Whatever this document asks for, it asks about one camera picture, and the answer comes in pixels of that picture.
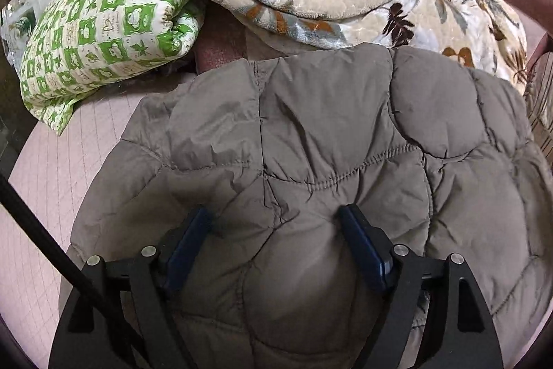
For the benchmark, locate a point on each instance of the grey-brown puffer jacket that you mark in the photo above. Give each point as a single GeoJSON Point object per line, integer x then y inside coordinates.
{"type": "Point", "coordinates": [345, 127]}

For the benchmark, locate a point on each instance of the green checked pillow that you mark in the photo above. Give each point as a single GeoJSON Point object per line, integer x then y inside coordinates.
{"type": "Point", "coordinates": [103, 32]}

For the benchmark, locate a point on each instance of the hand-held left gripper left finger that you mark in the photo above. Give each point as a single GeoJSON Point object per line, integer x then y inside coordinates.
{"type": "Point", "coordinates": [190, 241]}

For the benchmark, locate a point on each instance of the pink bed sheet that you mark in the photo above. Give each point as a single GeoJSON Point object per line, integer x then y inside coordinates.
{"type": "Point", "coordinates": [65, 144]}

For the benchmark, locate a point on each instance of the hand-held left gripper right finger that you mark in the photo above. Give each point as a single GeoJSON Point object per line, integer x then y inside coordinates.
{"type": "Point", "coordinates": [366, 243]}

